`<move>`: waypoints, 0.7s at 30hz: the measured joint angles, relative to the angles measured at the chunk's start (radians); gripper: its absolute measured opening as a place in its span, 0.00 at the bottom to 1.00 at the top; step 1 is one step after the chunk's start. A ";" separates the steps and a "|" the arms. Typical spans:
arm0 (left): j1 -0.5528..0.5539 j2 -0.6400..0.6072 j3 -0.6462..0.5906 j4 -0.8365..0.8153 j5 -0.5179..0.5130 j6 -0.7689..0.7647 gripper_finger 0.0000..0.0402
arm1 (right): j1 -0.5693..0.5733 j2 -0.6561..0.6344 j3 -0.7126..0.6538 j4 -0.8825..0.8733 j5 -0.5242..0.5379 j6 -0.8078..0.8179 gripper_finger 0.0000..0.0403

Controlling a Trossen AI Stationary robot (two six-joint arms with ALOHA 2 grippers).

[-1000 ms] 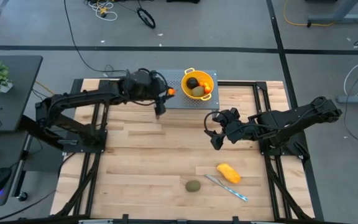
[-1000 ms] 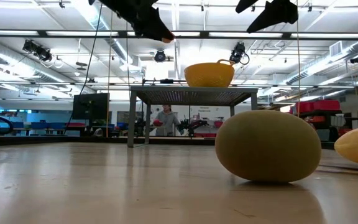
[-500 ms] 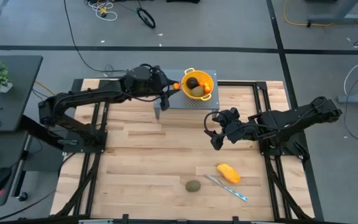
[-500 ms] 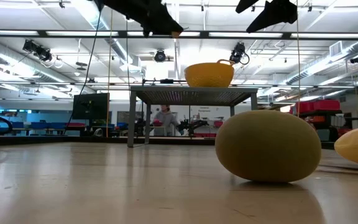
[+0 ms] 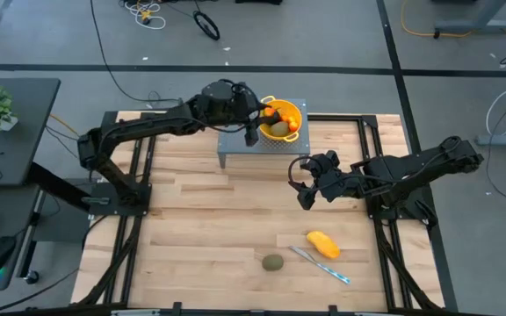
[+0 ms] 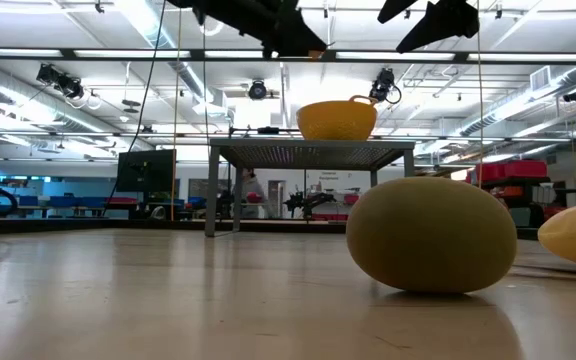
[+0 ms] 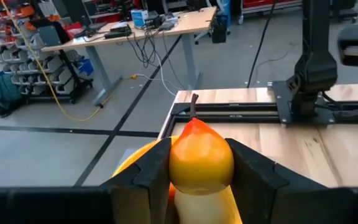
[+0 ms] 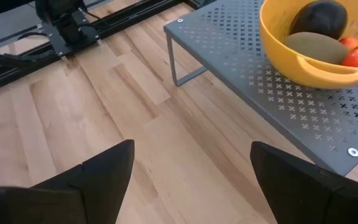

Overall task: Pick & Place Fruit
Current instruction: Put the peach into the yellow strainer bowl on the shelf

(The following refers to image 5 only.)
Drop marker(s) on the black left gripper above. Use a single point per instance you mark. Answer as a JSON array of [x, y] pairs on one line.
[[246, 109]]

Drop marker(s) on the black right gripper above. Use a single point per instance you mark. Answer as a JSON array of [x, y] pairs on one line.
[[330, 182]]

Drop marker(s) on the small yellow-orange pear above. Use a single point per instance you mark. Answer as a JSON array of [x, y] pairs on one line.
[[269, 112]]

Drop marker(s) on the small orange pear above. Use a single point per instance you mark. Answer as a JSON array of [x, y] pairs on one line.
[[294, 126], [285, 118]]

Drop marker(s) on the brown-green kiwi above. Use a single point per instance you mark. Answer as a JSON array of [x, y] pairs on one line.
[[272, 262], [280, 129]]

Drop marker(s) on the yellow plastic colander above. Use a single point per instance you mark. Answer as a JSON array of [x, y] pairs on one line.
[[294, 109]]

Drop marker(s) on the yellow mango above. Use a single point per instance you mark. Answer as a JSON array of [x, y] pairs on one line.
[[323, 245]]

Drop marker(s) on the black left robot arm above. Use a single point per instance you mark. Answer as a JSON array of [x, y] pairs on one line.
[[147, 127]]

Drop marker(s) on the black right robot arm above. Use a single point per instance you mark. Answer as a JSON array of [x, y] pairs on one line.
[[411, 171]]

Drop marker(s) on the grey perforated metal stand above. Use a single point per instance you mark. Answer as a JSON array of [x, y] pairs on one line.
[[235, 145]]

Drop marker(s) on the grey desk foot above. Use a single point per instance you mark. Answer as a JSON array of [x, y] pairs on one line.
[[477, 25], [503, 139]]

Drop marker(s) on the black desk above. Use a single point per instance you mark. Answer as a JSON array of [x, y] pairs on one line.
[[24, 153]]

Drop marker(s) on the grey side table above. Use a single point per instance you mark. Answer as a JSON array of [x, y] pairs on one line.
[[7, 219]]

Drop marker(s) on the black caster wheel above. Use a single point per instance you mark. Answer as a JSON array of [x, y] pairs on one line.
[[32, 277]]

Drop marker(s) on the black aluminium rig frame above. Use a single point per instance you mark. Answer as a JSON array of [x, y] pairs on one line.
[[336, 117]]

